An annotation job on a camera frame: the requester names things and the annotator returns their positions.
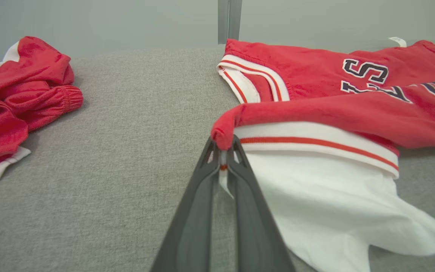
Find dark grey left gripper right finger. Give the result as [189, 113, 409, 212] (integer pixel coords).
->
[227, 135, 295, 272]

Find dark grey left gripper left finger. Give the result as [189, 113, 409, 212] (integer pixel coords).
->
[151, 136, 222, 272]

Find red basketball jersey white sleeves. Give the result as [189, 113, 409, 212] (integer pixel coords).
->
[211, 37, 435, 272]

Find red shorts white stripe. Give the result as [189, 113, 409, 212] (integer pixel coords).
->
[0, 36, 84, 195]

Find grey metal partition post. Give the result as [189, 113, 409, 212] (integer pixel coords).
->
[228, 0, 243, 41]
[217, 0, 230, 45]

